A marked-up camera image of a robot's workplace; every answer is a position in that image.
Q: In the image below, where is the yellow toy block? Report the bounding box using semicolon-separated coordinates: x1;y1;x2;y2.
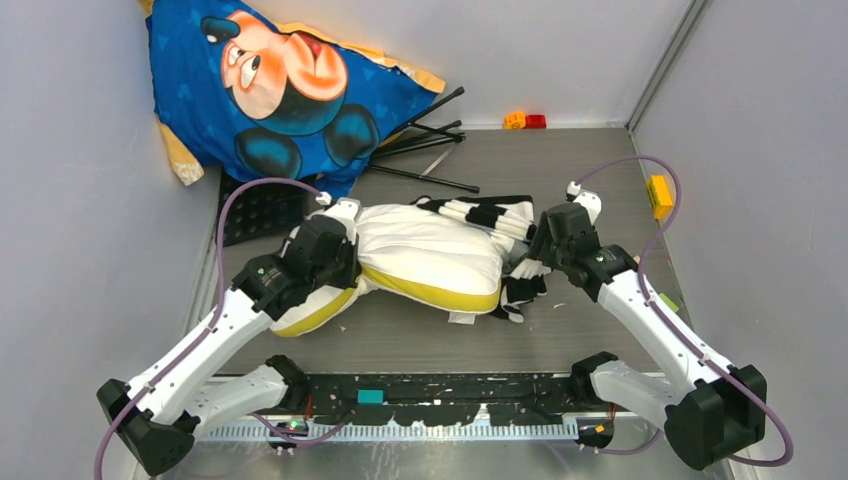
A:
646;175;675;222

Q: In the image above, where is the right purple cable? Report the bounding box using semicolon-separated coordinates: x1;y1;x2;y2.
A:
566;154;794;468

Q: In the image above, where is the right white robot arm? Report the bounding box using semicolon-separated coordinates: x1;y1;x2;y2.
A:
529;197;767;470

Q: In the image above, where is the aluminium frame rail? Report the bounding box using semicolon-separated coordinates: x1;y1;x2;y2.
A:
139;370;745;444

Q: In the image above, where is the orange toy block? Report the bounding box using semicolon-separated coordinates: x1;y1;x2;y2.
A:
503;111;526;130

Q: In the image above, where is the red toy block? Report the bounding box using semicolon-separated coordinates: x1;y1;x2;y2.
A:
524;114;547;129

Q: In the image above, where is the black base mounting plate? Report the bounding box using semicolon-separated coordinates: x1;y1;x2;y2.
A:
277;373;611;427

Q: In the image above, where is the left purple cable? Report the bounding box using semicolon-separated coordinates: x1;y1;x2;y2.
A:
92;177;352;480

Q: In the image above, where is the black perforated tray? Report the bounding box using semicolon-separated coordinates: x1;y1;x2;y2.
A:
223;184;308;247

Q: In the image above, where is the teal small block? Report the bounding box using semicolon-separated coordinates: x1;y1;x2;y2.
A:
357;389;385;405

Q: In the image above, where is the black folded tripod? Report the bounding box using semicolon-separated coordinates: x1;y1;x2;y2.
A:
368;86;481;194

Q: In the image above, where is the white pillow yellow edge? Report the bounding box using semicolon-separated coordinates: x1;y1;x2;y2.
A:
270;204;504;337

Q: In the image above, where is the black white striped pillowcase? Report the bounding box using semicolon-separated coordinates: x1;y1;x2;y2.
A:
413;195;551;323

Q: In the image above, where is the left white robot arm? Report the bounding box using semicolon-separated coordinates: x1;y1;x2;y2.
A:
97;198;361;476

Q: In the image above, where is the purple cable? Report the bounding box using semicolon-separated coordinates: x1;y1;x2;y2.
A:
566;154;794;468
92;177;352;480

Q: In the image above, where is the green toy block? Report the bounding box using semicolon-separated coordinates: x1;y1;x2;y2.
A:
659;293;680;313

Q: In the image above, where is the blue cartoon mouse pillow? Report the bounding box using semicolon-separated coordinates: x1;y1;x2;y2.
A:
142;1;445;197

